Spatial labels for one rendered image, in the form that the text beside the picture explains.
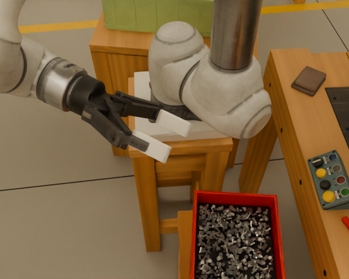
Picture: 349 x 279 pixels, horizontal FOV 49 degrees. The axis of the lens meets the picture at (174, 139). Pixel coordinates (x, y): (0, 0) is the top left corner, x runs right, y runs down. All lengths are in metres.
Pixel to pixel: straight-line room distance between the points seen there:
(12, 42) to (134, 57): 1.02
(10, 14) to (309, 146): 0.85
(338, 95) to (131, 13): 0.85
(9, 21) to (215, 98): 0.49
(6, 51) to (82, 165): 1.61
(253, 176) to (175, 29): 1.05
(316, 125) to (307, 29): 1.99
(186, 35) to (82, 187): 1.29
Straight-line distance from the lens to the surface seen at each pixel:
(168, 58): 1.02
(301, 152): 1.14
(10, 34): 0.63
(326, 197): 1.04
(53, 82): 0.71
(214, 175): 1.32
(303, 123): 1.21
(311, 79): 1.31
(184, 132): 0.75
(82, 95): 0.70
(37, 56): 0.73
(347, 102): 1.32
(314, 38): 3.08
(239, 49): 0.86
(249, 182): 1.96
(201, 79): 0.92
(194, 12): 1.56
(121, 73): 1.69
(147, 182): 1.32
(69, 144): 2.30
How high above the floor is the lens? 1.78
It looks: 53 degrees down
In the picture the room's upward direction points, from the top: straight up
